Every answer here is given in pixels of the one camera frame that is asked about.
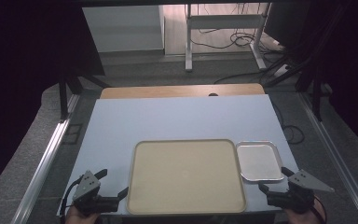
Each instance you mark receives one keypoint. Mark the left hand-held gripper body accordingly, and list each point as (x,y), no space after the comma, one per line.
(88,194)

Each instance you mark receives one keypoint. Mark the aluminium rail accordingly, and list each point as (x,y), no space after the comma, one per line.
(338,158)
(45,158)

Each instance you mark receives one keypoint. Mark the person's right hand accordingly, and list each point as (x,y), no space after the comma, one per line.
(303,217)

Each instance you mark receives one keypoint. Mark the person's left hand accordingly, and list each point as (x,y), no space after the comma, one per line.
(78,217)

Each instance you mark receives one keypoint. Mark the white cabinet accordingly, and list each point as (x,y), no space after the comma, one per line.
(122,28)

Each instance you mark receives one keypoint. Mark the dark floor grate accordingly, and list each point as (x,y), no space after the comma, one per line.
(72,133)

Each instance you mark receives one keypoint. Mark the white metal desk frame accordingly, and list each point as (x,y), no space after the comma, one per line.
(223,21)

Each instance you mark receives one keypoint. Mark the dark curtain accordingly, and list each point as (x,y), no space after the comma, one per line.
(18,62)
(354,62)

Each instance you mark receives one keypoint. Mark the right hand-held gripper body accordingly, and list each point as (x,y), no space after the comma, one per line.
(296,194)

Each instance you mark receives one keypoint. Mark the small silver metal tray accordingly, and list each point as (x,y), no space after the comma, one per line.
(259,161)

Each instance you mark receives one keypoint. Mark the black metal stand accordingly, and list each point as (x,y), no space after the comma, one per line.
(63,96)
(316,93)

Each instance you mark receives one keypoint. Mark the wooden table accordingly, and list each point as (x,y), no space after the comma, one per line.
(167,91)

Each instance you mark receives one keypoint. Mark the white power strip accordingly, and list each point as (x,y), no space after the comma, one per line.
(280,71)

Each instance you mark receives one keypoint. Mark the large beige plastic tray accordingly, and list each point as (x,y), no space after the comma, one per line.
(186,177)

